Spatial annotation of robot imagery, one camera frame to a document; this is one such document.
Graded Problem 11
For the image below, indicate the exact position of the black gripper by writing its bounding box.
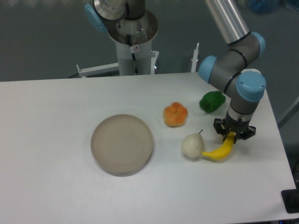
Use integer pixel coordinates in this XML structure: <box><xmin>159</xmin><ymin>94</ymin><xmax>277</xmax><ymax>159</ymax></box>
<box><xmin>214</xmin><ymin>109</ymin><xmax>256</xmax><ymax>143</ymax></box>

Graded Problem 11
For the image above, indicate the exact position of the yellow toy banana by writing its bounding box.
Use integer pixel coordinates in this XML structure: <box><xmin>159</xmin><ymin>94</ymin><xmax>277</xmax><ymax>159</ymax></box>
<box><xmin>202</xmin><ymin>132</ymin><xmax>235</xmax><ymax>160</ymax></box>

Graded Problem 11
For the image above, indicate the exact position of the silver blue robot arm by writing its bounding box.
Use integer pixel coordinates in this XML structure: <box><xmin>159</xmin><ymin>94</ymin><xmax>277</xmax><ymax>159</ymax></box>
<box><xmin>84</xmin><ymin>0</ymin><xmax>266</xmax><ymax>140</ymax></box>

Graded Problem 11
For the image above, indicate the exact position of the green toy bell pepper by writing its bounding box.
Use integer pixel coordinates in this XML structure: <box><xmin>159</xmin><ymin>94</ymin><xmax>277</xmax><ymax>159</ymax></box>
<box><xmin>199</xmin><ymin>91</ymin><xmax>226</xmax><ymax>113</ymax></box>

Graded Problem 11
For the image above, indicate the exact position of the white toy pear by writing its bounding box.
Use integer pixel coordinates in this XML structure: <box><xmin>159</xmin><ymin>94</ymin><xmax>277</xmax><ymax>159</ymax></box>
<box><xmin>181</xmin><ymin>130</ymin><xmax>204</xmax><ymax>161</ymax></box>

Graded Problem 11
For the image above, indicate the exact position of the orange toy pumpkin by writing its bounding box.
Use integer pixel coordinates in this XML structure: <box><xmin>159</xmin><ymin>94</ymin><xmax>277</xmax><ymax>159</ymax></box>
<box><xmin>163</xmin><ymin>102</ymin><xmax>188</xmax><ymax>127</ymax></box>

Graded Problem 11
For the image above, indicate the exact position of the black device at table edge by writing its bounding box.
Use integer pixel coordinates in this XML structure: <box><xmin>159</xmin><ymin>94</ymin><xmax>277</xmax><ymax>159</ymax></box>
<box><xmin>281</xmin><ymin>189</ymin><xmax>299</xmax><ymax>214</ymax></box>

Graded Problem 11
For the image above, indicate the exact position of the beige round plate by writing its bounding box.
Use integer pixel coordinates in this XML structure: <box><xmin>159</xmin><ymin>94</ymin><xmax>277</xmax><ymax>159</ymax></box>
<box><xmin>91</xmin><ymin>114</ymin><xmax>154</xmax><ymax>175</ymax></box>

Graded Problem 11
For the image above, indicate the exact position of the white right mounting bracket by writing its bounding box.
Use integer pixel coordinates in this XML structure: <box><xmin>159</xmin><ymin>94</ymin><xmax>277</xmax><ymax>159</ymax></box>
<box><xmin>191</xmin><ymin>42</ymin><xmax>199</xmax><ymax>72</ymax></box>

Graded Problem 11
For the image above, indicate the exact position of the white mounting bracket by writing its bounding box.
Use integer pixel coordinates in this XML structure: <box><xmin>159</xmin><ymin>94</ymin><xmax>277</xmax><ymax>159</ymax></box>
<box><xmin>76</xmin><ymin>63</ymin><xmax>119</xmax><ymax>77</ymax></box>
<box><xmin>191</xmin><ymin>42</ymin><xmax>199</xmax><ymax>72</ymax></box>

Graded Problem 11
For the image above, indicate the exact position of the black cable on pedestal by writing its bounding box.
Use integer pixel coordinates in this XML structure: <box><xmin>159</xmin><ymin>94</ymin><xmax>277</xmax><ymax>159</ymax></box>
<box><xmin>126</xmin><ymin>34</ymin><xmax>139</xmax><ymax>75</ymax></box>

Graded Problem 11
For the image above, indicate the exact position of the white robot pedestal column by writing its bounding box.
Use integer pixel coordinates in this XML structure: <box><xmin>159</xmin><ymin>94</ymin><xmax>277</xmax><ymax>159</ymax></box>
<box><xmin>108</xmin><ymin>10</ymin><xmax>158</xmax><ymax>76</ymax></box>

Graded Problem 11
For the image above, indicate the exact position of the white left mounting bracket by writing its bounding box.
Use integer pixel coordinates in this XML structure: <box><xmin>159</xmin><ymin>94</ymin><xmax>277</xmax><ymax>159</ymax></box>
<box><xmin>76</xmin><ymin>63</ymin><xmax>119</xmax><ymax>77</ymax></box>

